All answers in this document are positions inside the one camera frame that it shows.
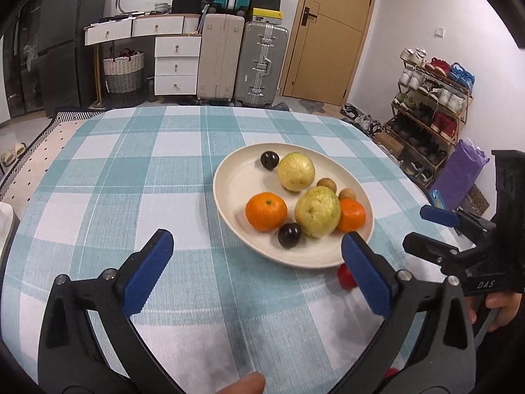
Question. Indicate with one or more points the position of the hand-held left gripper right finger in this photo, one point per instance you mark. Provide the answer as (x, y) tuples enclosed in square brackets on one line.
[(367, 279)]

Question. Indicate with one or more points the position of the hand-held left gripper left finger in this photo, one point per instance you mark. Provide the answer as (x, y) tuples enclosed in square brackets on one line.
[(147, 275)]

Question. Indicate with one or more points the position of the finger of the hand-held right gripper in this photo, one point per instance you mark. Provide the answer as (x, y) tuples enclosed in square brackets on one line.
[(426, 246), (439, 214)]

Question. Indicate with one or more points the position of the red tomato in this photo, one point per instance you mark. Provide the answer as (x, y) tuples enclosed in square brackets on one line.
[(345, 277)]

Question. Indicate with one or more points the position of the small orange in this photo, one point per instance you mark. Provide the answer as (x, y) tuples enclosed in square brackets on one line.
[(352, 215)]

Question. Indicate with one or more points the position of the yellow guava with green patch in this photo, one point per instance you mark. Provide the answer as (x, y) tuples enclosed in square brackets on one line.
[(316, 211)]

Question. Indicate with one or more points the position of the brown longan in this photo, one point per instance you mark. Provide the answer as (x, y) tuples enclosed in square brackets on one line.
[(348, 194), (327, 184)]

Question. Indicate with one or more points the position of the dark plum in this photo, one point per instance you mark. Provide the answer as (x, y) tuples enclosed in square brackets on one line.
[(269, 160), (290, 234)]

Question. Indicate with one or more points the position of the large orange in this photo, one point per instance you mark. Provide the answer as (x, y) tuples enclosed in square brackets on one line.
[(265, 211)]

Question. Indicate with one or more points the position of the cream round plate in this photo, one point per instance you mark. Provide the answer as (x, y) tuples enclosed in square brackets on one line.
[(238, 184)]

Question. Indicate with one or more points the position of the large yellow guava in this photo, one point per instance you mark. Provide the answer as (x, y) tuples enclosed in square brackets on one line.
[(296, 171)]

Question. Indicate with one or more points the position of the person's right hand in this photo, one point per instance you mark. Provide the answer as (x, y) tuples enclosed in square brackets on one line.
[(506, 308)]

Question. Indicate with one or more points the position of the person's left hand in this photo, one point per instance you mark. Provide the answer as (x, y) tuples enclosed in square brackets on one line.
[(246, 383)]

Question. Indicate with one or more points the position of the purple bag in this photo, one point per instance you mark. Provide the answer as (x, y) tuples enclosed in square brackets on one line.
[(459, 176)]

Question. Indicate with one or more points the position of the teal plaid tablecloth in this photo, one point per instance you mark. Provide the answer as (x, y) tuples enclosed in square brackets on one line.
[(123, 164)]

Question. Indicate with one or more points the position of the wooden shoe rack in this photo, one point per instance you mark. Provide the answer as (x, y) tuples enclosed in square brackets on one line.
[(461, 102)]

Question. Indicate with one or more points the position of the group of shoes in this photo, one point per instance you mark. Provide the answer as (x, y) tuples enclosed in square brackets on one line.
[(434, 90)]

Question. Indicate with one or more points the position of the black and white patterned rug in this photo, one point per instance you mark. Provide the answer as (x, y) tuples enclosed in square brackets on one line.
[(37, 152)]

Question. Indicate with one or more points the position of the grey doormat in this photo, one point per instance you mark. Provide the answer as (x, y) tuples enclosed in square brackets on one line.
[(311, 106)]

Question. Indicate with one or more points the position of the pair of beige slippers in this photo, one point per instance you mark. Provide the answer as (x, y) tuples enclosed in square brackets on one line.
[(12, 154)]

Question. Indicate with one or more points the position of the woven laundry basket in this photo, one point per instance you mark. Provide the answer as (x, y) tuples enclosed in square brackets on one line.
[(123, 78)]

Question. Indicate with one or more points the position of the wooden door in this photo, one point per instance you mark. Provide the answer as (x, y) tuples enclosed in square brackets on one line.
[(328, 37)]

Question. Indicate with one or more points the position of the white dressing table with drawers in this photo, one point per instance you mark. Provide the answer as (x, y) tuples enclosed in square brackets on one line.
[(176, 65)]

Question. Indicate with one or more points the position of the beige suitcase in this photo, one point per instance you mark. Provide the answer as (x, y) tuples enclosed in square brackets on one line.
[(219, 57)]

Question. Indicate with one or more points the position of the silver suitcase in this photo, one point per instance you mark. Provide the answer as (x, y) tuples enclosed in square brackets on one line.
[(262, 65)]

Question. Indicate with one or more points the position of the dark glass cabinet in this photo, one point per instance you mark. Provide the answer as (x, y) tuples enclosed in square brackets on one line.
[(24, 69)]

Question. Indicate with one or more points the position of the dark grey refrigerator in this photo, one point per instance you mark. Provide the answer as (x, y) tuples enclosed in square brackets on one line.
[(69, 28)]

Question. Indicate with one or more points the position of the yellow and black shoe box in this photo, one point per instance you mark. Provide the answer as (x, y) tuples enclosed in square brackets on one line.
[(264, 15)]

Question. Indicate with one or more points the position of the black storage box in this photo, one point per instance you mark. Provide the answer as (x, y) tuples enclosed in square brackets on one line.
[(186, 5)]

